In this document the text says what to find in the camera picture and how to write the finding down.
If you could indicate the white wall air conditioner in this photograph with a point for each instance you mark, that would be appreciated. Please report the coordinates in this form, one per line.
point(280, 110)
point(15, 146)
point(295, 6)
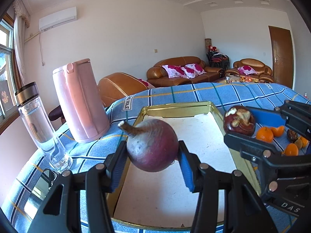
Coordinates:
point(58, 19)

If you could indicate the brown leather armchair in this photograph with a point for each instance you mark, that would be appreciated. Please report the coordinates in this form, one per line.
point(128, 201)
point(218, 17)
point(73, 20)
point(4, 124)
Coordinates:
point(250, 62)
point(116, 87)

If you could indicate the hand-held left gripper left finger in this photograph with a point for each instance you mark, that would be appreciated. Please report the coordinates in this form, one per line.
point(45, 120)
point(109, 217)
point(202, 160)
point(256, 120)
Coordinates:
point(119, 168)

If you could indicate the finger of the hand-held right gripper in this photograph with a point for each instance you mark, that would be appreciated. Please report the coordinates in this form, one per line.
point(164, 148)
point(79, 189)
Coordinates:
point(245, 144)
point(272, 115)

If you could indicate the air conditioner pipe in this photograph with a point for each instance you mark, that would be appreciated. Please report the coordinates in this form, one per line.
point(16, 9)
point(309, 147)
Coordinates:
point(41, 48)

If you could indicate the orange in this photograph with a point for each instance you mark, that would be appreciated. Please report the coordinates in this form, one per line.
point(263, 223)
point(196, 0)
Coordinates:
point(305, 142)
point(291, 150)
point(264, 134)
point(277, 131)

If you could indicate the small tan fruit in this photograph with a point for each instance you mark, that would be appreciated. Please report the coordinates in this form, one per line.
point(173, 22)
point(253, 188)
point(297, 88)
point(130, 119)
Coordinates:
point(298, 144)

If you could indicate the tall patterned vase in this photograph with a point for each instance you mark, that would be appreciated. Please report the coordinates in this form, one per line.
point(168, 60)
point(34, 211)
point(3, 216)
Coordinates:
point(208, 45)

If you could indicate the black smartphone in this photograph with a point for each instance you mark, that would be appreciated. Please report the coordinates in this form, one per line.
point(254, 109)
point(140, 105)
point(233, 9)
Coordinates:
point(38, 187)

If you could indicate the brown wooden door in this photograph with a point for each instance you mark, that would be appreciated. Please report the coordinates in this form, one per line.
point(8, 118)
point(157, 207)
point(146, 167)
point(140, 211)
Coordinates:
point(281, 53)

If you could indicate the pink electric kettle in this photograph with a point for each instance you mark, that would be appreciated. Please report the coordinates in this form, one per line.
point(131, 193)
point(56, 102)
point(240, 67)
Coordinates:
point(77, 102)

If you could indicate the reddish purple round fruit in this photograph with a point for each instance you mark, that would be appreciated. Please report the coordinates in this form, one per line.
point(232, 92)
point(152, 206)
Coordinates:
point(153, 148)

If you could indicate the stack of dark chairs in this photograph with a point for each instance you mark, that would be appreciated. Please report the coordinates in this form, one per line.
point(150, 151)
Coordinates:
point(218, 59)

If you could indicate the brown leather sofa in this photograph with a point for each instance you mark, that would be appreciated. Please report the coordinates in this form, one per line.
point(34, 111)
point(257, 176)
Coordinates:
point(170, 81)

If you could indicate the dark red mangosteen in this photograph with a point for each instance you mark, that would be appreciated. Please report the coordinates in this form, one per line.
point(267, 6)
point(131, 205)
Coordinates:
point(239, 121)

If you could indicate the pale curtain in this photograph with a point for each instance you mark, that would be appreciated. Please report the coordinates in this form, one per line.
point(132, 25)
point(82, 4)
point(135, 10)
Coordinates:
point(20, 41)

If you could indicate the red floral pillow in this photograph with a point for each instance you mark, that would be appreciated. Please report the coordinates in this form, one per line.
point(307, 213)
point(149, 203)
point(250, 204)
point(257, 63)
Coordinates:
point(147, 83)

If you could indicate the dark brown mottled fruit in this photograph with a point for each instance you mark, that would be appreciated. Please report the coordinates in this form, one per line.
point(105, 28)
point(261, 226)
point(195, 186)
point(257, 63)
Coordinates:
point(292, 135)

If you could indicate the glass bottle with dark lid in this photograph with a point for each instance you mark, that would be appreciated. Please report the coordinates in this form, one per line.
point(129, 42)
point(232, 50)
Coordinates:
point(36, 126)

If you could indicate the gold tin box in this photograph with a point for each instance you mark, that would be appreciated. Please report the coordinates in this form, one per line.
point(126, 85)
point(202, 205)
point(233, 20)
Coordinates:
point(158, 194)

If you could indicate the blue plaid cloth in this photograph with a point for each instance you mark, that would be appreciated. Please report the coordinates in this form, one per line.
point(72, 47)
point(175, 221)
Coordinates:
point(170, 94)

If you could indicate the wooden coffee table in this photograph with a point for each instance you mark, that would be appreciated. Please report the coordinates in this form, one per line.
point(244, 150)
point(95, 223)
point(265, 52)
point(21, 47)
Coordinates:
point(234, 79)

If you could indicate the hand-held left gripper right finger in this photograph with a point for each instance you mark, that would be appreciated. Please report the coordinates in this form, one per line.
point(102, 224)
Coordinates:
point(185, 172)

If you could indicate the window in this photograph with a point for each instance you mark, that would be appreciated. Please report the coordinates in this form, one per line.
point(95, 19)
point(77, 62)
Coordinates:
point(6, 53)

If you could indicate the dark red stool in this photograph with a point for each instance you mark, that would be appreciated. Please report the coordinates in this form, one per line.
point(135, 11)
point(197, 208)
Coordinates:
point(57, 114)

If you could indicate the white pillow with red flowers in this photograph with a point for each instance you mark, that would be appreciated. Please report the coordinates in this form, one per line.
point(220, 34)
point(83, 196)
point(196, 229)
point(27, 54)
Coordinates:
point(193, 70)
point(247, 70)
point(173, 71)

